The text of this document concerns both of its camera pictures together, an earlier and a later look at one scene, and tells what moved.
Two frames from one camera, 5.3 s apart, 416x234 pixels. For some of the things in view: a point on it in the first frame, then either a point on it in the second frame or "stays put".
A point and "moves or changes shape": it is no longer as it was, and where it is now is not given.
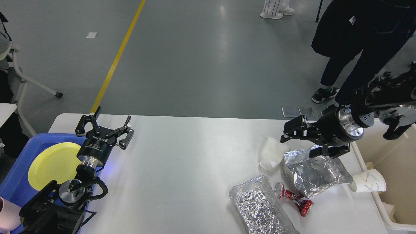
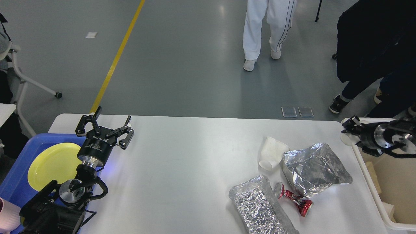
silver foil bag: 310,175 stays put
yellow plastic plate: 58,161 stays put
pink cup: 10,218 stays put
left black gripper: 96,149 stays put
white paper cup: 371,180 moves or changes shape
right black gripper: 337,127 to 372,135
